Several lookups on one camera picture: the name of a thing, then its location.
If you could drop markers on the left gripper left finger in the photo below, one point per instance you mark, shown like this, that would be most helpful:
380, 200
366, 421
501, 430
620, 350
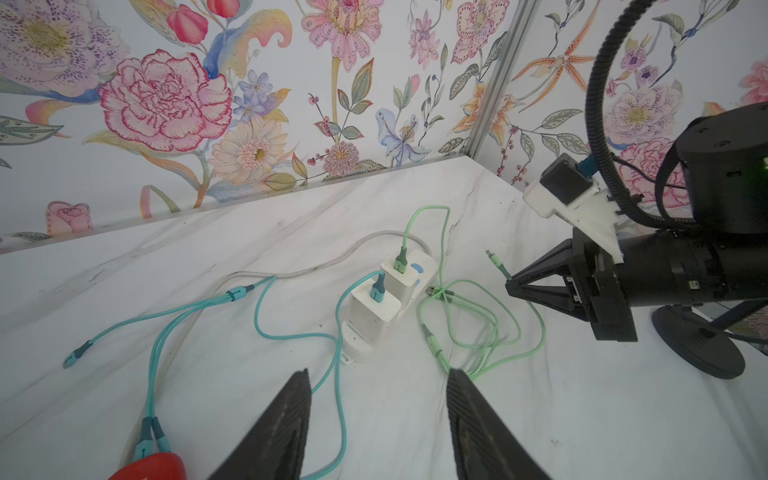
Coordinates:
274, 448

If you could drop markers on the red electric shaver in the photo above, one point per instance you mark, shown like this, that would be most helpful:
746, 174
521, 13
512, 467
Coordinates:
159, 466

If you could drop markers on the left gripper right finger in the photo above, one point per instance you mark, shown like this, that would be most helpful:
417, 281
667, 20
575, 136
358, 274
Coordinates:
484, 448

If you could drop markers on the white power strip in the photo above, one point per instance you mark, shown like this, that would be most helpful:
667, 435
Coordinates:
389, 296

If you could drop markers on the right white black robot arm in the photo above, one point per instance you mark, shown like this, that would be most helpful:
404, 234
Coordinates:
699, 235

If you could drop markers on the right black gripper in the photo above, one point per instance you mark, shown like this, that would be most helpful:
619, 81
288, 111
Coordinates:
591, 290

